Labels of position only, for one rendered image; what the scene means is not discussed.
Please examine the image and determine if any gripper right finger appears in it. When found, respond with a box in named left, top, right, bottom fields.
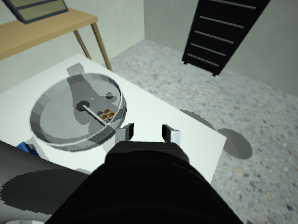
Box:
left=162, top=124, right=181, bottom=147

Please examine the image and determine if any grey metal ring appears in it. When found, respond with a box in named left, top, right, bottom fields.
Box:
left=105, top=92, right=113, bottom=99
left=96, top=111, right=104, bottom=118

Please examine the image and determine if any blue open crate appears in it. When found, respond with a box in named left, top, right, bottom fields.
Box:
left=16, top=142, right=41, bottom=158

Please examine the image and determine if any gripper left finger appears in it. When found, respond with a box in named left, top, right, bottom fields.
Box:
left=115, top=123, right=134, bottom=145

